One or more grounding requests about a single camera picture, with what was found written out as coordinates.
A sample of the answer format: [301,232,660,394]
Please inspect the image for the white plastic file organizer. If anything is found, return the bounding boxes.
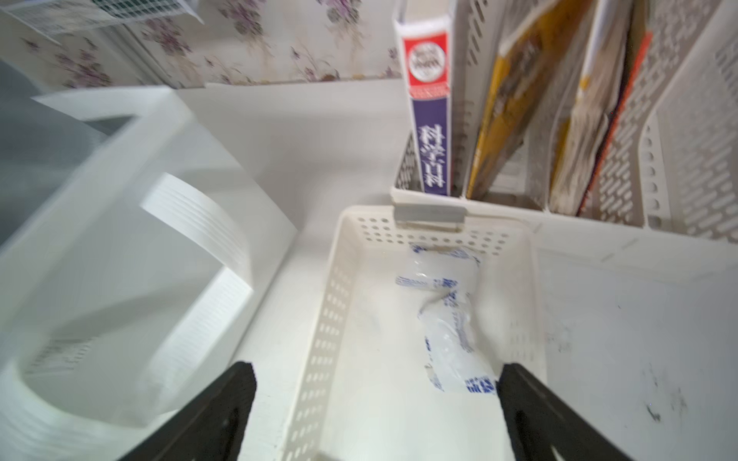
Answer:
[391,0,738,243]

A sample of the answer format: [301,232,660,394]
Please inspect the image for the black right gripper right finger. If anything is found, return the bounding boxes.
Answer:
[497,363,628,461]

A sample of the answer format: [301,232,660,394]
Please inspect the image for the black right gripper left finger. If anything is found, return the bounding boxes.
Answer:
[122,361,258,461]

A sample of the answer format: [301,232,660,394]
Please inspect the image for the purple white spine book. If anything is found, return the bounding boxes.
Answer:
[395,17,453,196]

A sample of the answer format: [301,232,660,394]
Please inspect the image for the white perforated plastic basket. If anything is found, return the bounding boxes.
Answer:
[281,206,546,460]

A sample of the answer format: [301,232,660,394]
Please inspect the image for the ice pack with blue print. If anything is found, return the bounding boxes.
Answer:
[418,290,497,395]

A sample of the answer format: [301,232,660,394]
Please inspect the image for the white insulated delivery bag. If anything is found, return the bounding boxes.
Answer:
[1,65,297,460]

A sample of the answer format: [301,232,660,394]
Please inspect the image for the white wire wall basket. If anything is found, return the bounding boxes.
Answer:
[1,0,200,36]

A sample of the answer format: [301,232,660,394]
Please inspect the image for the yellow brown magazines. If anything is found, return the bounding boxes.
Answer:
[461,1,650,216]

